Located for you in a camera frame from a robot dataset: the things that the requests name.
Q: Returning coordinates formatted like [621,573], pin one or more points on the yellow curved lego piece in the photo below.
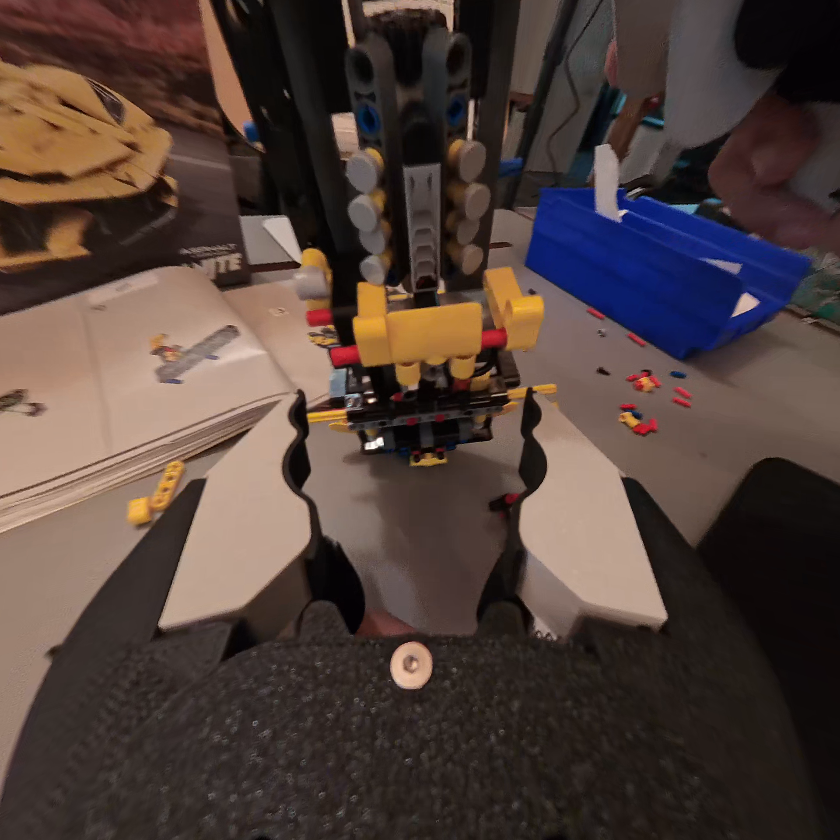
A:
[140,512]

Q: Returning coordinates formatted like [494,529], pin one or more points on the open lego instruction booklet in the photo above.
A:
[131,367]

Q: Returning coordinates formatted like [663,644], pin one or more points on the lego set cardboard box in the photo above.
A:
[98,164]

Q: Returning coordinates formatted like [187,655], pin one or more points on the yellow thick lego beam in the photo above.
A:
[167,485]

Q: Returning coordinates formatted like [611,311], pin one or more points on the white paper strip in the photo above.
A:
[607,184]

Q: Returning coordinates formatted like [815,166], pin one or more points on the black yellow lego car chassis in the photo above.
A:
[420,328]

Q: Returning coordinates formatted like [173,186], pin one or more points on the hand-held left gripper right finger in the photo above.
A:
[584,525]

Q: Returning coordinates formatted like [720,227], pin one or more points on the scattered loose lego pieces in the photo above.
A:
[640,384]

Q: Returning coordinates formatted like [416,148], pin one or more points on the blue plastic bin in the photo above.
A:
[643,275]

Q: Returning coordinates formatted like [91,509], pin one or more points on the person's right hand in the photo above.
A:
[774,177]

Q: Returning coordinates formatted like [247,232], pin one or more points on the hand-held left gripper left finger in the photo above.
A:
[236,525]

